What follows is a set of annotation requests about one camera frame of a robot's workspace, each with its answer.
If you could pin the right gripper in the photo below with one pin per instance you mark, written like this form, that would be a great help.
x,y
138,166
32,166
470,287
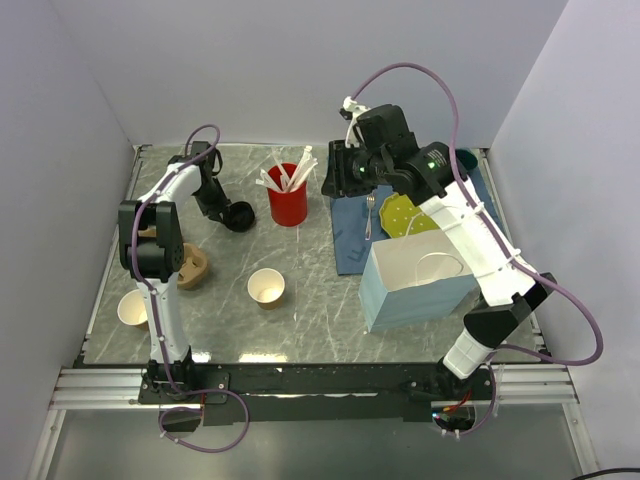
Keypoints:
x,y
337,181

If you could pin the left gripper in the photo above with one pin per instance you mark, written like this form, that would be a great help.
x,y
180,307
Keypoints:
x,y
213,211

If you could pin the black cup lid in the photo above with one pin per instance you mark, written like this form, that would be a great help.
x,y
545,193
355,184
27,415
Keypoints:
x,y
244,217

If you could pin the brown paper cup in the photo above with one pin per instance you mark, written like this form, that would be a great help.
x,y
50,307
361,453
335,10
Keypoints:
x,y
266,288
131,310

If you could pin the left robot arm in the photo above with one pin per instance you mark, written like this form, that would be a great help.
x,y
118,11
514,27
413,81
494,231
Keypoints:
x,y
171,369

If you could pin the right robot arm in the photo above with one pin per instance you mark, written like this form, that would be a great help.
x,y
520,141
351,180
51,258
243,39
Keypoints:
x,y
379,149

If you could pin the white wrapped straws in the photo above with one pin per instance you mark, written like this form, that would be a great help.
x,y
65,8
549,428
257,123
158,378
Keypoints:
x,y
285,182

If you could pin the silver fork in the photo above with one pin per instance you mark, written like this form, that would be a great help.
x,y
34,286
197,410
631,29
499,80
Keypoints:
x,y
370,204

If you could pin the blue letter-print cloth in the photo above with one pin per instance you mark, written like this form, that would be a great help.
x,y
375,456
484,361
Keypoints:
x,y
348,216

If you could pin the red straw holder cup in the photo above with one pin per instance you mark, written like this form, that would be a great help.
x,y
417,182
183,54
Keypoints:
x,y
288,209

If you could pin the cardboard cup carrier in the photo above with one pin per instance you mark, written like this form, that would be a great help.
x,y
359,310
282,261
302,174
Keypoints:
x,y
192,267

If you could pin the yellow dotted plate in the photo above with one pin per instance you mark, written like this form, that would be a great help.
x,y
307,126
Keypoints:
x,y
399,217

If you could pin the light blue paper bag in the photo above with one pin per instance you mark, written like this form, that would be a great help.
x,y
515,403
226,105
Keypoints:
x,y
412,280

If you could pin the dark green mug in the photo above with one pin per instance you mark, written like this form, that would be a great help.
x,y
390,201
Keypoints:
x,y
467,159

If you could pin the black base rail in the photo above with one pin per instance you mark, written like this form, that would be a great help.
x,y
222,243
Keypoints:
x,y
227,393

